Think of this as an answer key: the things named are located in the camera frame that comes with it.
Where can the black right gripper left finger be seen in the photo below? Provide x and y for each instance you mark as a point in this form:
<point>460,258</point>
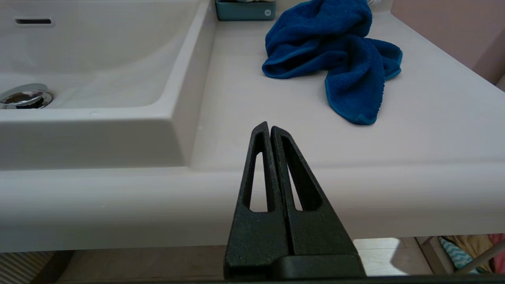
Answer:
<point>256,236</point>

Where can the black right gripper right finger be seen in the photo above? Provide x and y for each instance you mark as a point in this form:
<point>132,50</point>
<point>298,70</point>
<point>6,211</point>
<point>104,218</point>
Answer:
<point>315,236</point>

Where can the blue microfibre cloth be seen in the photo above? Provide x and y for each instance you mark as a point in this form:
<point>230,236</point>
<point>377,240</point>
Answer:
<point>339,47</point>

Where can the white vanity sink basin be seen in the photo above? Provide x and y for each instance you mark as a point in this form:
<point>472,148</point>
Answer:
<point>98,51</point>

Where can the teal striped cloth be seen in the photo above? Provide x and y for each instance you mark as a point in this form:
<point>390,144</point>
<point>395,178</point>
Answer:
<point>453,252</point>

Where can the grey metal rod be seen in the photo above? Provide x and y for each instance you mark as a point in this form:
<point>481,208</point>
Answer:
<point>485,254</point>

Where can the blue rectangular tray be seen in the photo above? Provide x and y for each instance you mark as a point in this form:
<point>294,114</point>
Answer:
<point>244,12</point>

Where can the white ribbed bin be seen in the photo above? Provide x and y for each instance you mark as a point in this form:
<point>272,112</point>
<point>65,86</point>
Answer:
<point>19,268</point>

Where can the chrome drain stopper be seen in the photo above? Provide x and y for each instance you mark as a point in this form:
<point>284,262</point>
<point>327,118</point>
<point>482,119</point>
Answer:
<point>23,96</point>

